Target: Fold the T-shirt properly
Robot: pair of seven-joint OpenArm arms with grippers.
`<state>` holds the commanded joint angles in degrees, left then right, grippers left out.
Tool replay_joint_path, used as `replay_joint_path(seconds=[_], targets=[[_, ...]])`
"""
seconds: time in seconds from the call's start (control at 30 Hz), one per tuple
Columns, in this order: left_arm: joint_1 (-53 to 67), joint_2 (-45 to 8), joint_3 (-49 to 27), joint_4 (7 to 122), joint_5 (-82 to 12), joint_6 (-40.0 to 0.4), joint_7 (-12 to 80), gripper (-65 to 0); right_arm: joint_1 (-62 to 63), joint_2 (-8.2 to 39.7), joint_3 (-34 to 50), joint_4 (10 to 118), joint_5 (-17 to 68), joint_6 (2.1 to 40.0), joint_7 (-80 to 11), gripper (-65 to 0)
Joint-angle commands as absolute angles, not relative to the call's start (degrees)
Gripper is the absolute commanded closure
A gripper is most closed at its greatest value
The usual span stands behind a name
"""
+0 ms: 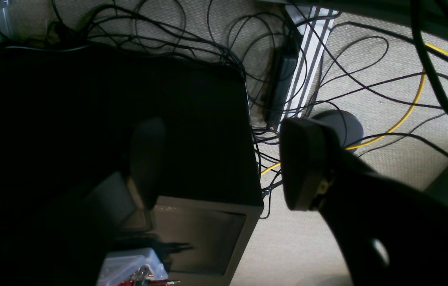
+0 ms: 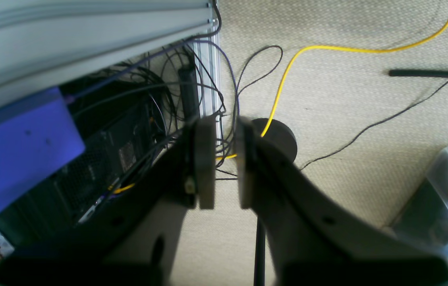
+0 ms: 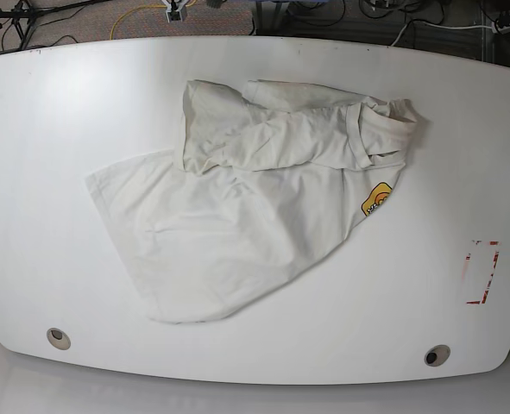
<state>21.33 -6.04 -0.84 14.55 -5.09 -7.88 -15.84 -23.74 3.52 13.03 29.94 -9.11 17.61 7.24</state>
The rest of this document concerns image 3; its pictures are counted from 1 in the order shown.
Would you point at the white printed T-shirt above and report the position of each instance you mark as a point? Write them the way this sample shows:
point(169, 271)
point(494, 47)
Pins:
point(260, 186)

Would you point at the red tape rectangle marking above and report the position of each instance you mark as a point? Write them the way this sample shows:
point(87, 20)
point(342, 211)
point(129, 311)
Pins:
point(478, 271)

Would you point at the black tripod stand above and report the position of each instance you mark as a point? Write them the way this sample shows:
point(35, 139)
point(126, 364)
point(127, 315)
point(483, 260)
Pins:
point(24, 16)

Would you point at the wrist camera board right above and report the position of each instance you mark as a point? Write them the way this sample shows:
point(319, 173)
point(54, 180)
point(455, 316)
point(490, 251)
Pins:
point(176, 10)

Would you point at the right table cable grommet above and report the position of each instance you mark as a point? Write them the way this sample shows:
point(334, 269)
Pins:
point(437, 355)

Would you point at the table cable grommet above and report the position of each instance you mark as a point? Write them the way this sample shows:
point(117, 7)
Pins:
point(437, 355)
point(58, 339)

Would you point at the left table cable grommet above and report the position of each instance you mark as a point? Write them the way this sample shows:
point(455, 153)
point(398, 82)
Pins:
point(58, 339)

